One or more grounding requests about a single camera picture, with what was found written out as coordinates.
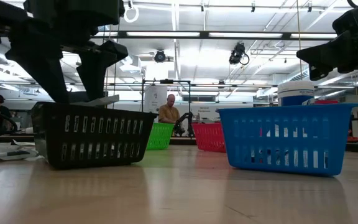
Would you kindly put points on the disinfectant wipes canister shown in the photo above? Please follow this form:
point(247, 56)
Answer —
point(295, 90)

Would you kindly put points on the black aluminium table frame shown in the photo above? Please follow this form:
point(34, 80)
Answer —
point(204, 35)

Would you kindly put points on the red plastic basket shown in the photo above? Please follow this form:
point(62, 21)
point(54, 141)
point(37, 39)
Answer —
point(208, 137)

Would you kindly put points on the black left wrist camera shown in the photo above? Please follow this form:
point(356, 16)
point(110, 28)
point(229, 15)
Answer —
point(73, 12)

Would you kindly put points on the black plastic basket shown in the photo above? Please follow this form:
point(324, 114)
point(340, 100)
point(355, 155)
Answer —
point(89, 138)

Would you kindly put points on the white poster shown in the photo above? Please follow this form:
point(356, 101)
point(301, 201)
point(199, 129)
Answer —
point(152, 99)

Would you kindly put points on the green plastic basket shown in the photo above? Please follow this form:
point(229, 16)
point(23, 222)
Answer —
point(162, 137)

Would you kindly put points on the background black rig frame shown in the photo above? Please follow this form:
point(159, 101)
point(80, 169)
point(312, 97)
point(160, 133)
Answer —
point(166, 81)

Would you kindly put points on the LED light bar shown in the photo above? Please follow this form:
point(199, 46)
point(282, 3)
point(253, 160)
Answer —
point(244, 35)
point(314, 35)
point(163, 34)
point(106, 34)

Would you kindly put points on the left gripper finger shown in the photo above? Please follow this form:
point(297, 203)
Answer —
point(39, 46)
point(98, 62)

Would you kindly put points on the background black robot arm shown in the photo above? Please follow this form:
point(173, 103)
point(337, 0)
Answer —
point(183, 118)

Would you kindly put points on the white roll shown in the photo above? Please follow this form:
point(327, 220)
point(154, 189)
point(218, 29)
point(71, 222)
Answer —
point(28, 130)

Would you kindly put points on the red storage bin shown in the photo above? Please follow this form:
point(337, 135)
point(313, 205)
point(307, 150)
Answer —
point(326, 101)

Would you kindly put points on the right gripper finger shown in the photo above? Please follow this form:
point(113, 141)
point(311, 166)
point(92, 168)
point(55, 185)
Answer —
point(331, 54)
point(317, 73)

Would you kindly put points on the blue plastic basket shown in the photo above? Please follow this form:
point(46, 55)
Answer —
point(291, 110)

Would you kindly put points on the black overhead camera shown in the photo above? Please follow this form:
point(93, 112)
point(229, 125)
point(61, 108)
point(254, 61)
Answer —
point(236, 54)
point(159, 56)

